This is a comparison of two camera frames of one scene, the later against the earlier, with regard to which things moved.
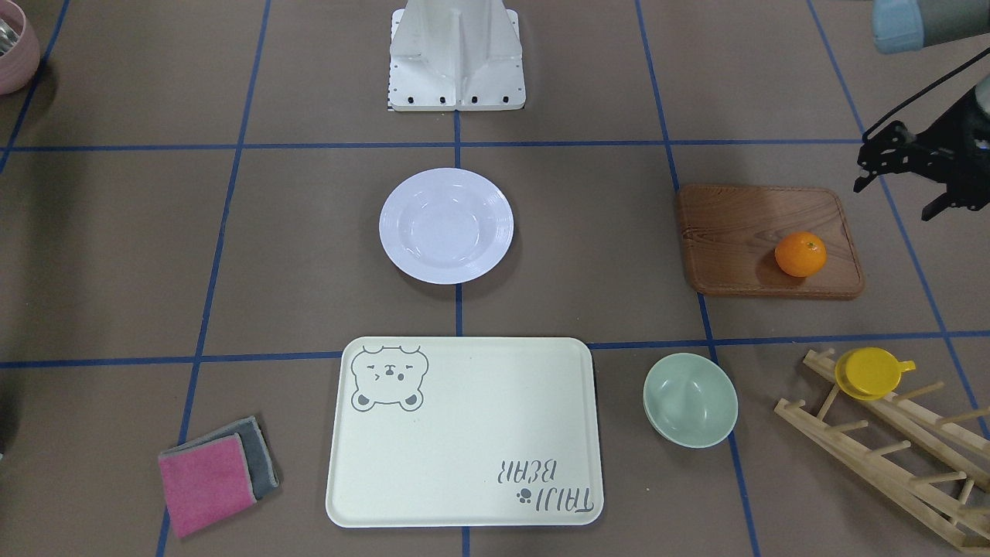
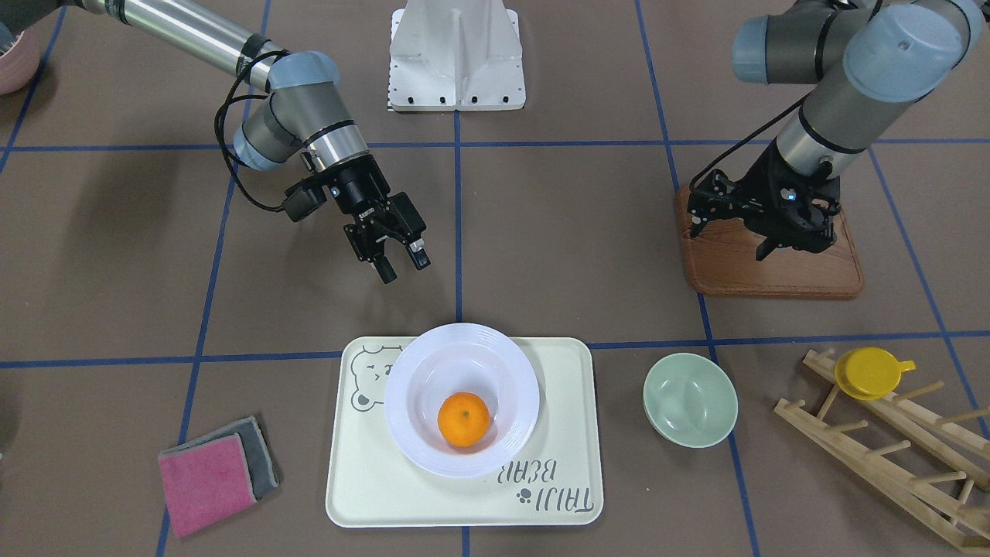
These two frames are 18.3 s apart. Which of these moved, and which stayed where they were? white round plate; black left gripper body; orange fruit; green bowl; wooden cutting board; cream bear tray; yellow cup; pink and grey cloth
Moved: black left gripper body; white round plate; orange fruit
Stayed: pink and grey cloth; wooden cutting board; cream bear tray; yellow cup; green bowl
